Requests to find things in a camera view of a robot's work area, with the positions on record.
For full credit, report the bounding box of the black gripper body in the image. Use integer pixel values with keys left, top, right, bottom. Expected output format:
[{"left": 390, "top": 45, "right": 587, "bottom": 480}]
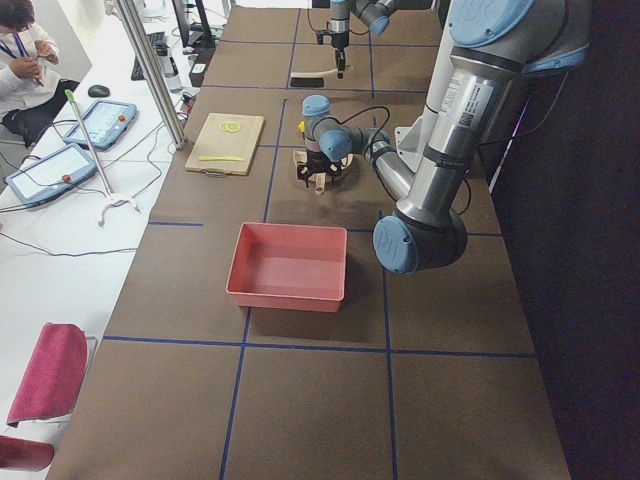
[
  {"left": 315, "top": 19, "right": 349, "bottom": 50},
  {"left": 295, "top": 150, "right": 343, "bottom": 186}
]

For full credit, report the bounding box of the beige plastic dustpan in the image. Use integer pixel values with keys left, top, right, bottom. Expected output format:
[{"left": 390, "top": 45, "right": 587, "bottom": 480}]
[{"left": 293, "top": 150, "right": 354, "bottom": 195}]

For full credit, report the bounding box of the beige hand brush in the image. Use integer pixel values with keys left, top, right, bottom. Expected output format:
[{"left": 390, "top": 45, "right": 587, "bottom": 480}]
[{"left": 289, "top": 64, "right": 353, "bottom": 88}]

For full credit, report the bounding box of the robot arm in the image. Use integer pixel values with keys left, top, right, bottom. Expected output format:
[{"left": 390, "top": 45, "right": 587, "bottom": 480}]
[
  {"left": 315, "top": 0, "right": 402, "bottom": 79},
  {"left": 302, "top": 1, "right": 592, "bottom": 274}
]

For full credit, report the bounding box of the pink plastic bin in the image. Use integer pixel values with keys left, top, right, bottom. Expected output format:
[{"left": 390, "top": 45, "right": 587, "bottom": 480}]
[{"left": 226, "top": 222, "right": 348, "bottom": 313}]

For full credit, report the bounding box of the wooden cutting board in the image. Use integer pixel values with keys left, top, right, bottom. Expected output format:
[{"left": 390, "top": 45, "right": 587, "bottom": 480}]
[{"left": 185, "top": 113, "right": 264, "bottom": 176}]

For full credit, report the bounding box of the yellow plastic knife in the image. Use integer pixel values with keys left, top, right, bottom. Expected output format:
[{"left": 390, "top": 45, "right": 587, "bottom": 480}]
[{"left": 197, "top": 155, "right": 244, "bottom": 162}]

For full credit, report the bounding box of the clear water bottle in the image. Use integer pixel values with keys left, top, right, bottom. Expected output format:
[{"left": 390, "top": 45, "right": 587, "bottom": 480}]
[{"left": 154, "top": 42, "right": 182, "bottom": 93}]

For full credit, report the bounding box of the black keyboard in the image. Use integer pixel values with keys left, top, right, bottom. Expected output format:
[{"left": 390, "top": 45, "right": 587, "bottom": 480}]
[{"left": 130, "top": 31, "right": 167, "bottom": 81}]

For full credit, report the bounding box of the reacher grabber stick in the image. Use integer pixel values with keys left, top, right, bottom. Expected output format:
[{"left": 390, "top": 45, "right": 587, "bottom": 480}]
[{"left": 64, "top": 89, "right": 140, "bottom": 227}]

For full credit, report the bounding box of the blue teach pendant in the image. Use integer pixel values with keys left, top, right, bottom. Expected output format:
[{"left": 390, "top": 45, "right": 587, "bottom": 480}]
[
  {"left": 7, "top": 144, "right": 97, "bottom": 205},
  {"left": 72, "top": 99, "right": 138, "bottom": 152}
]

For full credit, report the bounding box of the black computer mouse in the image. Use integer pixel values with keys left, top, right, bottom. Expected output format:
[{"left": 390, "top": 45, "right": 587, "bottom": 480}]
[{"left": 87, "top": 84, "right": 111, "bottom": 98}]

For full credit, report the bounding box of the person in white shirt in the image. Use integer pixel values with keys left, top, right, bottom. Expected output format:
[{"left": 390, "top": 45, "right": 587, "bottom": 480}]
[{"left": 1, "top": 0, "right": 79, "bottom": 148}]

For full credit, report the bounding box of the magenta cloth on rack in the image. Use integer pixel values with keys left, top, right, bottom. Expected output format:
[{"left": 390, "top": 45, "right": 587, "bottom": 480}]
[{"left": 6, "top": 323, "right": 89, "bottom": 428}]

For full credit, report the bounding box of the aluminium frame post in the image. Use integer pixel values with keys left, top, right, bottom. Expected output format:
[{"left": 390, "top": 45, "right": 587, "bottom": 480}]
[{"left": 114, "top": 0, "right": 186, "bottom": 150}]

